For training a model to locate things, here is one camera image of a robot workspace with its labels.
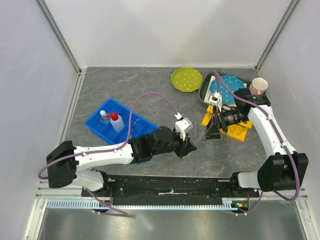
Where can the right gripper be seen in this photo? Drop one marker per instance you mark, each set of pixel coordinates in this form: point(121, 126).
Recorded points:
point(213, 132)

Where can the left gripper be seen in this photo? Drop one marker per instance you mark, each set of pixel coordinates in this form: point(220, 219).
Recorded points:
point(186, 147)

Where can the metal crucible tongs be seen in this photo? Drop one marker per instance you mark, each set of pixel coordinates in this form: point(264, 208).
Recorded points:
point(133, 130)

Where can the squeeze bottle red cap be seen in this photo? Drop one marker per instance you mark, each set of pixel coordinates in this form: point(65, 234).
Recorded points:
point(116, 122)

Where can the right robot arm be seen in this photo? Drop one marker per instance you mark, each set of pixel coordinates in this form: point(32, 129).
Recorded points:
point(284, 168)

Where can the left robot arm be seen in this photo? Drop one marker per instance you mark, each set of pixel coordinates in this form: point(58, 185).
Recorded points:
point(72, 165)

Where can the glass test tube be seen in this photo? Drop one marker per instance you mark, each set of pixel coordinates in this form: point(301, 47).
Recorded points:
point(210, 132)

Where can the yellow test tube rack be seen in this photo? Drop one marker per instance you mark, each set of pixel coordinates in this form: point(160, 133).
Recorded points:
point(236, 131)

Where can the dark green tray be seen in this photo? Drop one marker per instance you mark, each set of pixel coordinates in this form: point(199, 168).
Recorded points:
point(232, 82)

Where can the blue dotted plate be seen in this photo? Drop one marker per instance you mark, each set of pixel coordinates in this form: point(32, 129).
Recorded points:
point(230, 85)

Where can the green dotted plate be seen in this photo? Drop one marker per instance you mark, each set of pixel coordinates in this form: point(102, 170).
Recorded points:
point(186, 79)

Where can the pink mug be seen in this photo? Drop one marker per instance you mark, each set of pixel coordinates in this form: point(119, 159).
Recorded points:
point(258, 86)

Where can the blue plastic compartment bin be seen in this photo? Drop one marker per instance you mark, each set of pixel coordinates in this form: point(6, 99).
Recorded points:
point(106, 131)

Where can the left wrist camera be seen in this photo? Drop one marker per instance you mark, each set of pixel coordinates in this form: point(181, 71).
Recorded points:
point(183, 125)

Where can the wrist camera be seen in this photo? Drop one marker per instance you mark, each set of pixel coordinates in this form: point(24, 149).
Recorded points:
point(215, 99)
point(183, 125)

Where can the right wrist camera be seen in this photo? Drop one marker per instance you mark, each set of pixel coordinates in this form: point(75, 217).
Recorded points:
point(215, 99)

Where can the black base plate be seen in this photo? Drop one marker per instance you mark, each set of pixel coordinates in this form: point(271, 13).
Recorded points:
point(141, 189)

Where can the cable duct rail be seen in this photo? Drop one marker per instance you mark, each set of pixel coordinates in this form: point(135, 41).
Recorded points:
point(88, 203)

